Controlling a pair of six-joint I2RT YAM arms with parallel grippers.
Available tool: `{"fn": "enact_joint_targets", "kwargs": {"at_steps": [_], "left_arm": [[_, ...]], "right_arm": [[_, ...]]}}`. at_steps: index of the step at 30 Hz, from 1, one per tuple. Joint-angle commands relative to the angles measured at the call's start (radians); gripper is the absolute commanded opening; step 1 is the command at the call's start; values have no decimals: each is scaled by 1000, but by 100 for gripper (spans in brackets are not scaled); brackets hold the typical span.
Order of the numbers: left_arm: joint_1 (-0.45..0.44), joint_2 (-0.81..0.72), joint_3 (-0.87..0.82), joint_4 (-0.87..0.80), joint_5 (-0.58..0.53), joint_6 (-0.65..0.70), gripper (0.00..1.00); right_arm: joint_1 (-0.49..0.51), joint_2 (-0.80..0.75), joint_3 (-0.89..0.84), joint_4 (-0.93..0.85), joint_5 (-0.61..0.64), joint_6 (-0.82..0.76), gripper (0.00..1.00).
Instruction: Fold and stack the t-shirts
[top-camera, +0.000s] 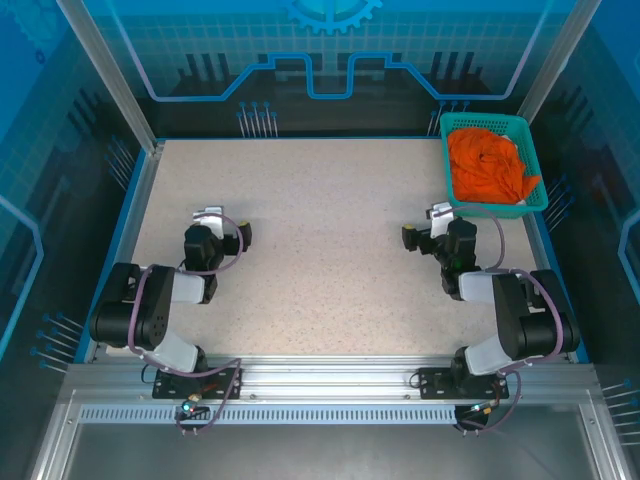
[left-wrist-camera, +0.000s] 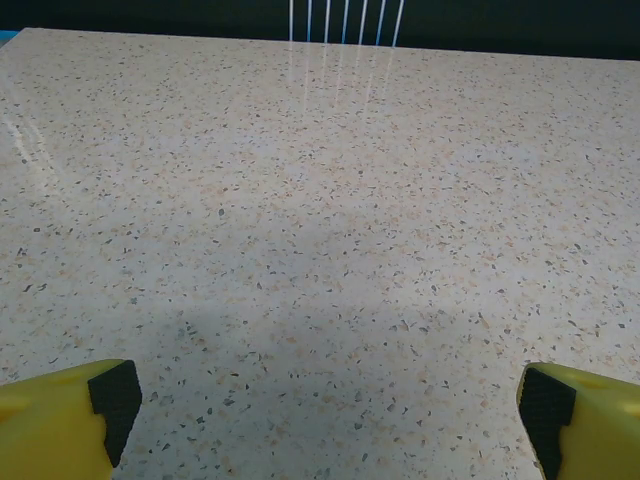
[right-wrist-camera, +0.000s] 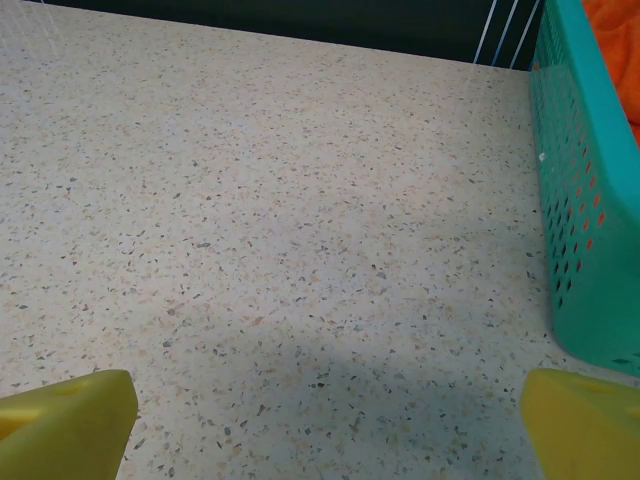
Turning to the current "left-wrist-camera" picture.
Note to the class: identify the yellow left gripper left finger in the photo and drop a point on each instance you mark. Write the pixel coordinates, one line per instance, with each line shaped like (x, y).
(45, 425)

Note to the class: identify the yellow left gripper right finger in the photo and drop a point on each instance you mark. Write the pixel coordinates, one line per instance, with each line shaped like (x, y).
(600, 430)

